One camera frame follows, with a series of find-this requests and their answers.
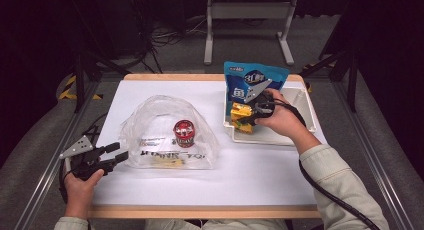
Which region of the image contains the yellow snack packet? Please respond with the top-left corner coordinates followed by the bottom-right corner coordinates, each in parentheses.
top-left (229, 102), bottom-right (258, 134)

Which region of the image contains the bundle of floor cables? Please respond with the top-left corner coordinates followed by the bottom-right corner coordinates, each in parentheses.
top-left (144, 14), bottom-right (208, 48)

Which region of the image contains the red can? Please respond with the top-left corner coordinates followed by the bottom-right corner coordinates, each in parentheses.
top-left (172, 119), bottom-right (197, 149)

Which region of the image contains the clear plastic shopping bag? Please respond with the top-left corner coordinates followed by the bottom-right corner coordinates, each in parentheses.
top-left (118, 94), bottom-right (221, 170)

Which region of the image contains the metal floor rail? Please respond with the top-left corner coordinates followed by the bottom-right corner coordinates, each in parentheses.
top-left (333, 79), bottom-right (415, 230)
top-left (13, 81), bottom-right (101, 230)

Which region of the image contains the person's left hand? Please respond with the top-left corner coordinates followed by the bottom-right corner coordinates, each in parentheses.
top-left (63, 169), bottom-right (105, 210)

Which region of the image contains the person's right hand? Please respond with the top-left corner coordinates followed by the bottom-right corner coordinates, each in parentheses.
top-left (254, 88), bottom-right (310, 141)

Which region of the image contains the white plastic tray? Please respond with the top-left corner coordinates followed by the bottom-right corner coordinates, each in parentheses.
top-left (222, 83), bottom-right (318, 146)

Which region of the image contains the white metal stand frame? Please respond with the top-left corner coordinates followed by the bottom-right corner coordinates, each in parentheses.
top-left (203, 0), bottom-right (299, 67)

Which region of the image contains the yellow black striped tape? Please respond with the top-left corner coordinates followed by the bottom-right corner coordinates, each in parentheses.
top-left (58, 74), bottom-right (103, 101)

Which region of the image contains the person's light clothing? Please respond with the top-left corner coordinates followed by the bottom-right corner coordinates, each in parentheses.
top-left (144, 218), bottom-right (290, 230)

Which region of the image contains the blue snack bag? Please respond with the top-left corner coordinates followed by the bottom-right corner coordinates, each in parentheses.
top-left (223, 60), bottom-right (290, 118)

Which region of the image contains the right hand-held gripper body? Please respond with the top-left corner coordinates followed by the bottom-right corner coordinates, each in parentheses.
top-left (243, 79), bottom-right (278, 124)

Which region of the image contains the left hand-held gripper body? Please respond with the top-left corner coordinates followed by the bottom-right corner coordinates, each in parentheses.
top-left (59, 135), bottom-right (115, 182)

